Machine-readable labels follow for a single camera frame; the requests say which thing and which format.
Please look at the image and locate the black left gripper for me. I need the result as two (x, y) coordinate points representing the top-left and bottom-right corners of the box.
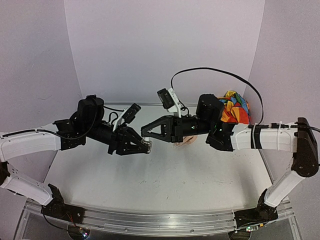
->
(85, 121), (150, 156)

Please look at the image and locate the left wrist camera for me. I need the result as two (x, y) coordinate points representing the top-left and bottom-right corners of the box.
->
(112, 103), (141, 132)

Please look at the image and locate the rainbow coloured sleeve cloth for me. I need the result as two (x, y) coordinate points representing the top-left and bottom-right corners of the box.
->
(218, 90), (251, 124)

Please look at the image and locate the black left camera cable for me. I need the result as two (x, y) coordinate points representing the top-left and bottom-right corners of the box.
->
(0, 106), (128, 141)

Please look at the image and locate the glitter nail polish bottle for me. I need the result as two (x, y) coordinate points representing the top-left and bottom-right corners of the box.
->
(142, 140), (153, 154)

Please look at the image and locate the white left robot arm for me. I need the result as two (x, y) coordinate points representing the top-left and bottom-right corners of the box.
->
(0, 95), (152, 219)

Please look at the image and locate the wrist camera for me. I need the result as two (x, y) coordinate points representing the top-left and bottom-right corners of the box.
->
(112, 103), (141, 132)
(157, 88), (182, 118)

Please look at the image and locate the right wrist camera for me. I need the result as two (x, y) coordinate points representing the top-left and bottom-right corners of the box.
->
(157, 88), (182, 118)

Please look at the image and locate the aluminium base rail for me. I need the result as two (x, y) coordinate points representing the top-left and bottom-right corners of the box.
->
(14, 199), (301, 240)

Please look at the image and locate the mannequin hand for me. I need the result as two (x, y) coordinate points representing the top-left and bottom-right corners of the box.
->
(173, 135), (197, 148)

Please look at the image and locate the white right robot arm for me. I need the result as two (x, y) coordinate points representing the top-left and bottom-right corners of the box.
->
(141, 89), (319, 209)

